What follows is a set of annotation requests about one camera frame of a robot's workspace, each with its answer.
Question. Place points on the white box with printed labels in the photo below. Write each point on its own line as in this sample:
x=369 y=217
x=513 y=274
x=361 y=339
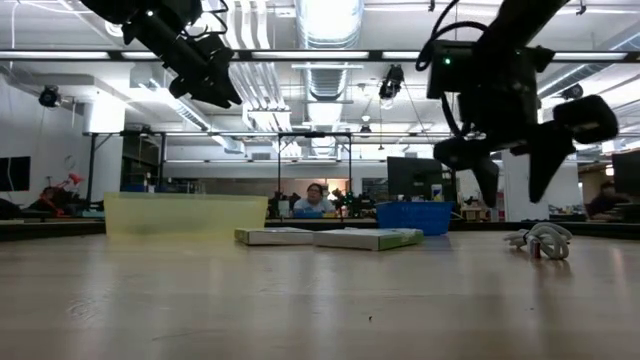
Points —
x=275 y=236

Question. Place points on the yellow translucent plastic bin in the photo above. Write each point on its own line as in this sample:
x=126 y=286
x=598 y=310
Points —
x=185 y=215

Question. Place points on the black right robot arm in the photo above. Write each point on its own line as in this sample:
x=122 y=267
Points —
x=520 y=20

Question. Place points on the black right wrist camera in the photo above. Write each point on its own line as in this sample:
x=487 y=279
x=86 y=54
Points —
x=450 y=75

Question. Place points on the black table frame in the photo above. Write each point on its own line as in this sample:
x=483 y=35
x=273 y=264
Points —
x=50 y=229

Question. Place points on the black wall monitor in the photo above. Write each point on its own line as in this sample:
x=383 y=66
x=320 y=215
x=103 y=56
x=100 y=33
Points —
x=15 y=173

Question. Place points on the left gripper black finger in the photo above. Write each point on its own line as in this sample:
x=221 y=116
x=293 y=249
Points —
x=180 y=89
x=215 y=92

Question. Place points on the silver round ventilation duct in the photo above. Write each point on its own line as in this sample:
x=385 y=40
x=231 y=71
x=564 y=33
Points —
x=327 y=25

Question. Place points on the dark computer monitor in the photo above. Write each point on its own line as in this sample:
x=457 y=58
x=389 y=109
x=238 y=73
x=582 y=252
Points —
x=627 y=175

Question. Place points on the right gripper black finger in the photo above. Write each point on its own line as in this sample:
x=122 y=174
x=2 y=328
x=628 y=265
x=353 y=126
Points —
x=547 y=155
x=489 y=180

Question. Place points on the blue plastic basket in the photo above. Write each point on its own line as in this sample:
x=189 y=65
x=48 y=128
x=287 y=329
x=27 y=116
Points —
x=415 y=217

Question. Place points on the black computer monitor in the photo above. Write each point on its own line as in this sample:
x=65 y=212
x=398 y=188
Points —
x=410 y=180

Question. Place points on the black shelving rack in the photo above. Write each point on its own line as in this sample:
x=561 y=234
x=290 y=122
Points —
x=142 y=165

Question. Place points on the white pillar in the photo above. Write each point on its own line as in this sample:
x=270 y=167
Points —
x=515 y=200

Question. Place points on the white box with reader picture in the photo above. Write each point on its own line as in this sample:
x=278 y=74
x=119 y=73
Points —
x=365 y=239

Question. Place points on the black ceiling camera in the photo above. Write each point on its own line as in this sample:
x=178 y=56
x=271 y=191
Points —
x=50 y=96
x=571 y=92
x=391 y=82

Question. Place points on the person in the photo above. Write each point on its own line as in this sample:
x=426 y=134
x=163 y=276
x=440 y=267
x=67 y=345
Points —
x=315 y=205
x=605 y=202

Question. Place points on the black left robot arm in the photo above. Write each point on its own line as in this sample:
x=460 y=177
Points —
x=125 y=10

